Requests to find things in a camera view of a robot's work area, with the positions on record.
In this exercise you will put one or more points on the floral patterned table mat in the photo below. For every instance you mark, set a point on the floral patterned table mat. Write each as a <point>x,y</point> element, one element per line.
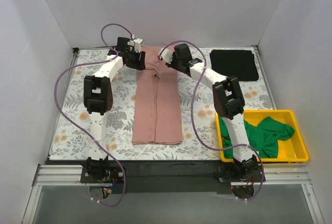
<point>71,142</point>

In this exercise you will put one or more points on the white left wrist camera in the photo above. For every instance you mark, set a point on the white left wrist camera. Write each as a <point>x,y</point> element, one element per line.
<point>136,44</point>

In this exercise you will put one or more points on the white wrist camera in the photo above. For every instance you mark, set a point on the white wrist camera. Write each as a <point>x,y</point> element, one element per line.
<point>136,44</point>
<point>166,55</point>

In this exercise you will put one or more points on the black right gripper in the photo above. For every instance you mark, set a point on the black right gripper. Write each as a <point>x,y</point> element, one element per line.
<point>176,64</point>

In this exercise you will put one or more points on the folded black t shirt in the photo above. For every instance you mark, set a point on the folded black t shirt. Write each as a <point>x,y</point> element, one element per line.
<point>237,63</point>

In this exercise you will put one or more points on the pink t shirt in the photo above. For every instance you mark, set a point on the pink t shirt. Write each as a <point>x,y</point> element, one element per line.
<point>157,113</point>

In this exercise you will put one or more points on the yellow plastic bin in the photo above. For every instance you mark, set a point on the yellow plastic bin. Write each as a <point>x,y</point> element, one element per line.
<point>294,145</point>

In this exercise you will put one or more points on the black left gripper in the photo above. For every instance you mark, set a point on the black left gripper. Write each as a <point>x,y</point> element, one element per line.
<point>138,63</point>

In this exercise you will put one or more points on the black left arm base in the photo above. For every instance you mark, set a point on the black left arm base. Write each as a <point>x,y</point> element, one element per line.
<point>114,174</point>

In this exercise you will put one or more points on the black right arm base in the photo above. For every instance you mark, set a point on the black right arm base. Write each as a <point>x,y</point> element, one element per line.
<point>228,173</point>

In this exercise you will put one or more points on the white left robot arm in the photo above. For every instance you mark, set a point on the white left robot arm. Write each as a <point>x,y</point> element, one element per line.
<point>98,99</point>

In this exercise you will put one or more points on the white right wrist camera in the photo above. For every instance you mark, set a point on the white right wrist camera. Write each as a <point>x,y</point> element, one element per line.
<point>166,55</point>

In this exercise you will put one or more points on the green t shirt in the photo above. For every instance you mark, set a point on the green t shirt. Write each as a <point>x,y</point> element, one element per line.
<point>265,137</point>

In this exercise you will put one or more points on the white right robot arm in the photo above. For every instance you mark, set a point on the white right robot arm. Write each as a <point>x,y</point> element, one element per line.
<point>228,103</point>

